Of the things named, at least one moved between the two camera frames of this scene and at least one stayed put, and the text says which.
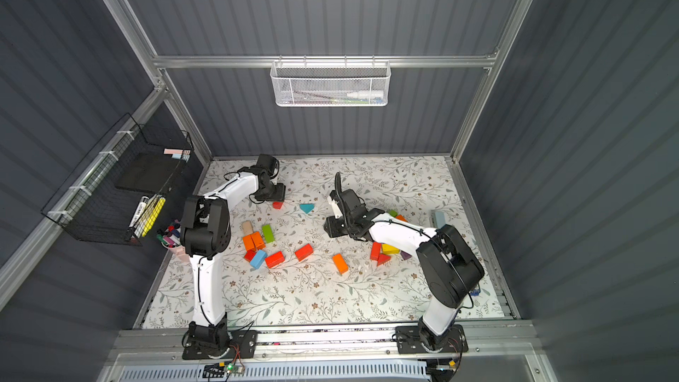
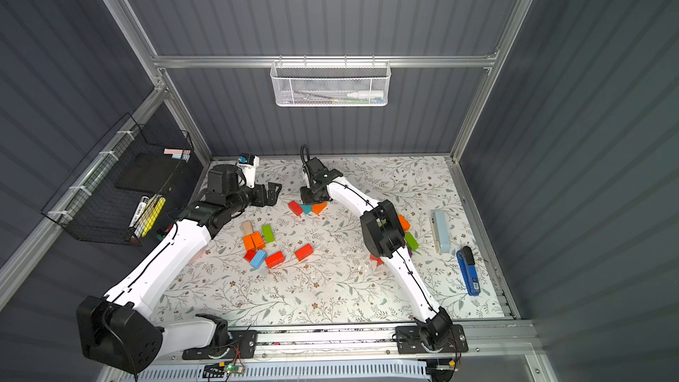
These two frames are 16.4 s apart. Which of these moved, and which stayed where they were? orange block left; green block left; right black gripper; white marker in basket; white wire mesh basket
Moved: right black gripper
Stayed: orange block left; white wire mesh basket; white marker in basket; green block left
